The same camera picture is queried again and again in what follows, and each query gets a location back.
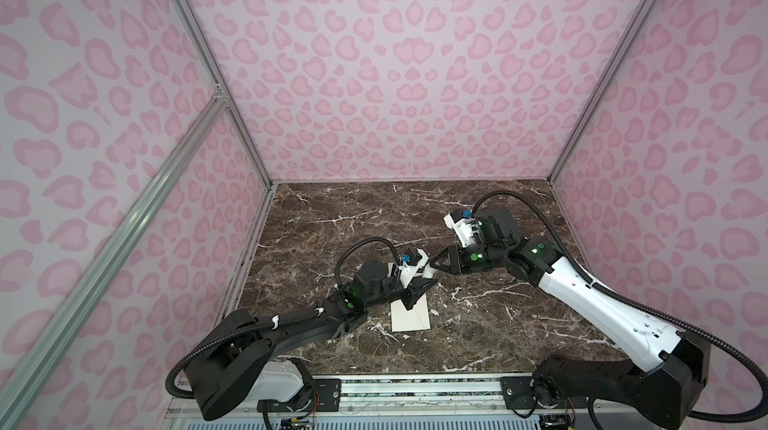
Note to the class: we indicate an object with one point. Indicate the cream white envelope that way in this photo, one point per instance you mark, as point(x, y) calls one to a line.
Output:
point(403, 320)

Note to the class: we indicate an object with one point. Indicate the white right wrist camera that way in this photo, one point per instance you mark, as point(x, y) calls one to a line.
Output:
point(464, 225)

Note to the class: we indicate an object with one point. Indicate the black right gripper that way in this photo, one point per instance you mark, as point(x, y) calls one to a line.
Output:
point(455, 258)

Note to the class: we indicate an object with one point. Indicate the metal base rail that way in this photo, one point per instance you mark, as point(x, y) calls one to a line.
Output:
point(454, 401)

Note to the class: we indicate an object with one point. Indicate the aluminium diagonal frame bar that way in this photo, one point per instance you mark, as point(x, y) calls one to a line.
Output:
point(34, 370)

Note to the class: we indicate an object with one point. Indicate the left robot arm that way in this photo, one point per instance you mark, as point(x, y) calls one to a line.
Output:
point(236, 360)

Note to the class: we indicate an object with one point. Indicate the aluminium corner frame post left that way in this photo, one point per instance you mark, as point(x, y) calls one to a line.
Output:
point(205, 53)

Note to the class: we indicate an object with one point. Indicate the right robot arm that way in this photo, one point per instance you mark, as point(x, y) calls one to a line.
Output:
point(665, 370)

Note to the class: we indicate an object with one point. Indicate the aluminium corner frame post right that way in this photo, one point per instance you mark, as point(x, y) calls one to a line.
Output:
point(628, 39)

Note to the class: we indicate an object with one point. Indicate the aluminium corner frame post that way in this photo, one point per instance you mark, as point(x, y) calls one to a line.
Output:
point(205, 53)
point(628, 39)

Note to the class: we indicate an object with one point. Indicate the white glue stick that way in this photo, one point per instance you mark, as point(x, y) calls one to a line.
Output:
point(428, 271)

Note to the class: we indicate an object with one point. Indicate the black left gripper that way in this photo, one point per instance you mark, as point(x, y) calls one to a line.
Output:
point(415, 290)

